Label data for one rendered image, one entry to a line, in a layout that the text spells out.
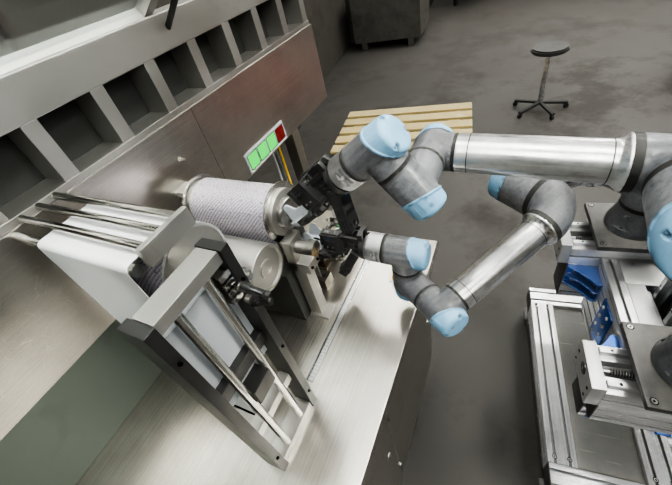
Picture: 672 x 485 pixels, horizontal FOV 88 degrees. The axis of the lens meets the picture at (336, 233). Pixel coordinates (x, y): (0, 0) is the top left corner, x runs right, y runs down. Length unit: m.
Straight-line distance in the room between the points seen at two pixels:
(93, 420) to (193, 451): 0.25
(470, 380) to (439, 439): 0.31
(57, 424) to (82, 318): 0.23
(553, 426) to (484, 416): 0.32
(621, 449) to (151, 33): 1.91
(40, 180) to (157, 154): 0.24
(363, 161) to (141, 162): 0.58
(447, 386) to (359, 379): 1.01
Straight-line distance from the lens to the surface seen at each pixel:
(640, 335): 1.20
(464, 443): 1.82
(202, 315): 0.56
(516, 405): 1.91
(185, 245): 0.65
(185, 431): 1.05
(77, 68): 0.93
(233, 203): 0.86
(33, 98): 0.89
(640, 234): 1.42
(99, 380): 1.06
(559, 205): 0.97
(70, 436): 1.09
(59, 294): 0.93
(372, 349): 0.97
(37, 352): 0.96
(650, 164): 0.70
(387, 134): 0.57
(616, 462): 1.71
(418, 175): 0.62
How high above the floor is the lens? 1.74
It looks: 41 degrees down
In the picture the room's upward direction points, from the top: 15 degrees counter-clockwise
